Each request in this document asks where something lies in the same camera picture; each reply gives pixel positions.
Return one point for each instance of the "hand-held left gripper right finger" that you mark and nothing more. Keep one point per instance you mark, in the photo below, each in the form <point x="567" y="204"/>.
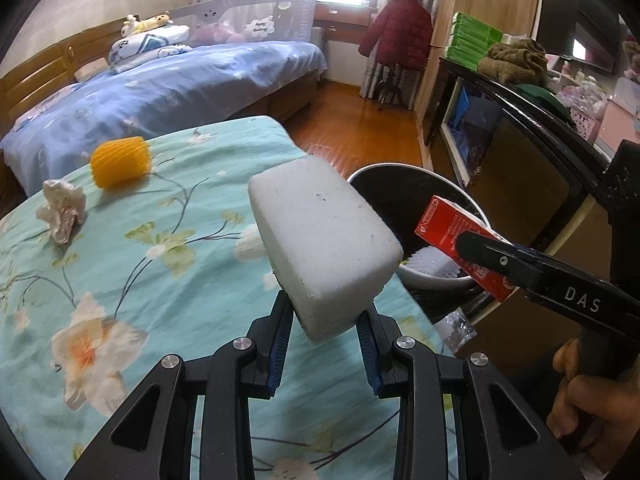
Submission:
<point x="367" y="355"/>

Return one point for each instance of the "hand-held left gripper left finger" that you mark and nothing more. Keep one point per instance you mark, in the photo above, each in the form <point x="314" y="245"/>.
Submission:
<point x="277" y="345"/>

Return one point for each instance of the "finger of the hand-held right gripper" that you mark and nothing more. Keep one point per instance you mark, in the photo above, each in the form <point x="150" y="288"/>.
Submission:
<point x="550" y="285"/>

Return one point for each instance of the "white foam fruit net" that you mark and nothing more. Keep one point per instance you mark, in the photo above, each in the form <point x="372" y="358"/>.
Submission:
<point x="430" y="262"/>

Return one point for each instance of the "white foam block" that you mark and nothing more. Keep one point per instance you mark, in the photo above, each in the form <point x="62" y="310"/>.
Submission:
<point x="325" y="240"/>

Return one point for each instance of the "red carton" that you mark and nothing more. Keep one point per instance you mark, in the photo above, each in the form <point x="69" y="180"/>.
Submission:
<point x="445" y="225"/>

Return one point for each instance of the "black trash bin white rim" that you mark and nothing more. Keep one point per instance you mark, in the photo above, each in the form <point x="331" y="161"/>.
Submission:
<point x="380" y="195"/>

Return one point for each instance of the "person's right hand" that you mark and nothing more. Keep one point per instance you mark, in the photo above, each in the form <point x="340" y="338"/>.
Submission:
<point x="595" y="420"/>

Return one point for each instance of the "clear plastic wrapper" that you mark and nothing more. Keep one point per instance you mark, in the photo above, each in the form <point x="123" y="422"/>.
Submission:
<point x="457" y="332"/>

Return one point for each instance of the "pink storage box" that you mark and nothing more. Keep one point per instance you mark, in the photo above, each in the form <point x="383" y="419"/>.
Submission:
<point x="622" y="115"/>

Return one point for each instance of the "pink lace basket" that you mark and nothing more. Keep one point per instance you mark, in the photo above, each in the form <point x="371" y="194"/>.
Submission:
<point x="582" y="115"/>

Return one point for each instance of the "teal floral tablecloth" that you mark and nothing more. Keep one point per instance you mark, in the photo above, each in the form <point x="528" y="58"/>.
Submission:
<point x="175" y="260"/>

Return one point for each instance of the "brown towel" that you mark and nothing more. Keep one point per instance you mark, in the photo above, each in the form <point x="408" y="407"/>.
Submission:
<point x="515" y="62"/>

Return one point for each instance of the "black television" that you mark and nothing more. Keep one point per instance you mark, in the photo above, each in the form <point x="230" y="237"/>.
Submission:
<point x="565" y="25"/>

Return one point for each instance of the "stack of green boxes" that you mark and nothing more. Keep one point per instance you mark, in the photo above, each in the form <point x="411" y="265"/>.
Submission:
<point x="472" y="37"/>

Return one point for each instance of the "yellow foam fruit net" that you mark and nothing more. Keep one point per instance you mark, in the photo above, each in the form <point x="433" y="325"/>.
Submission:
<point x="120" y="162"/>

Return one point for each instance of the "crumpled white tissue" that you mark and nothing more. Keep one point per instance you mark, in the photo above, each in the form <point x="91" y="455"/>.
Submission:
<point x="62" y="207"/>

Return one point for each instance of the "bed with blue sheet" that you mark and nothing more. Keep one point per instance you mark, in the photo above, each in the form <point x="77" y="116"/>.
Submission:
<point x="175" y="85"/>

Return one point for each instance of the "red padded jacket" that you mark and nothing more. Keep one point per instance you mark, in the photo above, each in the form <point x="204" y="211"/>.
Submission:
<point x="400" y="32"/>

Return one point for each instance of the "pink plush toy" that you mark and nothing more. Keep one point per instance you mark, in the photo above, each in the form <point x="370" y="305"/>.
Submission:
<point x="215" y="35"/>

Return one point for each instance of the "panda print folded quilt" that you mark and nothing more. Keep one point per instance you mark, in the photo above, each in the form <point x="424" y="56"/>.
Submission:
<point x="145" y="45"/>

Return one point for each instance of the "wooden desk with drawer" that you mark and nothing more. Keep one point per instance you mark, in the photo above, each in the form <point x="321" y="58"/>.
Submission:
<point x="342" y="20"/>

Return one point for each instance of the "blue printed pillow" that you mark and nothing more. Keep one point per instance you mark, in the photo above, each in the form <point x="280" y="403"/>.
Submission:
<point x="47" y="105"/>

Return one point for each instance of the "small white pillow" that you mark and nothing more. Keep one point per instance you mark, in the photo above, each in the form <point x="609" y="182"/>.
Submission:
<point x="90" y="70"/>

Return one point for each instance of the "yellow plush toy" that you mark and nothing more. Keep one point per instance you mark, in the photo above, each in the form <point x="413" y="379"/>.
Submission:
<point x="157" y="21"/>

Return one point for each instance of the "white plush toy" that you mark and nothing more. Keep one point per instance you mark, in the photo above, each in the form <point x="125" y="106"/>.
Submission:
<point x="132" y="25"/>

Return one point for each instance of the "wooden headboard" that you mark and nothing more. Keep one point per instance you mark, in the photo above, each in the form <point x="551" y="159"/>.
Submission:
<point x="40" y="70"/>

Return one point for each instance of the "grey mesh bed rail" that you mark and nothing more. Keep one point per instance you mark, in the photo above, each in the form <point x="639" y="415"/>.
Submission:
<point x="250" y="15"/>

